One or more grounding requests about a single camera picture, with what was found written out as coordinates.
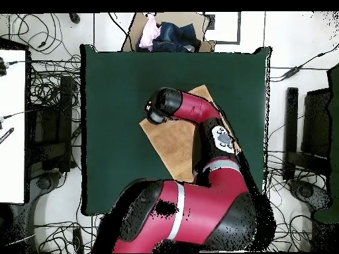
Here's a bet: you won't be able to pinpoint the black furniture frame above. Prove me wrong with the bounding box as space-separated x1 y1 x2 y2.
283 87 332 181

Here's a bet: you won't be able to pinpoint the black power adapter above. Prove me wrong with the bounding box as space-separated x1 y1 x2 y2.
280 65 303 79

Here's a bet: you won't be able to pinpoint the dark green tablecloth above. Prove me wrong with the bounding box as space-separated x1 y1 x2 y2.
79 44 271 216

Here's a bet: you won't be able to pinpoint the blue jeans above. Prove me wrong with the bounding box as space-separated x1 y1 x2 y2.
136 21 202 53

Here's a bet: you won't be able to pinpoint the grey stand base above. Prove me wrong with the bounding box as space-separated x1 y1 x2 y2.
288 179 332 212
30 171 63 194

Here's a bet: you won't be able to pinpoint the pink garment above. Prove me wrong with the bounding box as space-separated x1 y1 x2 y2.
138 14 162 50

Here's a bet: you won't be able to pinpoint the black floor stand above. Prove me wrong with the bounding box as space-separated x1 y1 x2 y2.
27 75 73 173

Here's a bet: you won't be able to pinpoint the white desk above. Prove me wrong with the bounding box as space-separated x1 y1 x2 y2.
0 48 27 204

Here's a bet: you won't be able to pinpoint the cardboard box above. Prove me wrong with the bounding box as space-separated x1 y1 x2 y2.
122 11 217 53

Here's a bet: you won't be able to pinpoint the orange terry towel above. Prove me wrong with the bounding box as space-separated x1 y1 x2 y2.
138 84 242 184

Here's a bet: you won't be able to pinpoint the dark green cloth-covered object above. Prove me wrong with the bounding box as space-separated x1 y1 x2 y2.
313 63 339 223

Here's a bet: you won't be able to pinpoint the black power strip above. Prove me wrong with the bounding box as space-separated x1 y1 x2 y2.
72 228 84 253

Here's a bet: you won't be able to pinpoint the black cable bundle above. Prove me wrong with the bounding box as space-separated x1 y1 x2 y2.
264 150 329 252

